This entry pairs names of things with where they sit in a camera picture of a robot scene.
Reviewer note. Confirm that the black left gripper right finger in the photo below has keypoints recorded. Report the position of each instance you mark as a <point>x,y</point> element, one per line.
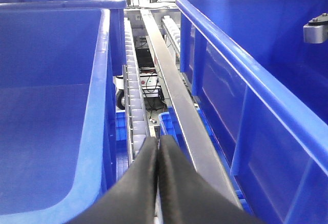
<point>186,197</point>

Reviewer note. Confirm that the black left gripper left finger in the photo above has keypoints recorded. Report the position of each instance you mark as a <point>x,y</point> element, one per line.
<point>132,198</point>

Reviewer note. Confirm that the white roller track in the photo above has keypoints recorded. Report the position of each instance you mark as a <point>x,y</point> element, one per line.
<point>136,117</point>

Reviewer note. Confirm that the steel shelf rail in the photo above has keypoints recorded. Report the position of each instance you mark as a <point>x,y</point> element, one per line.
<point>198,143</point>

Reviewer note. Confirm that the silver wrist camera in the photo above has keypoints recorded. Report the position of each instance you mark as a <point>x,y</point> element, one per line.
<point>315,31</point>

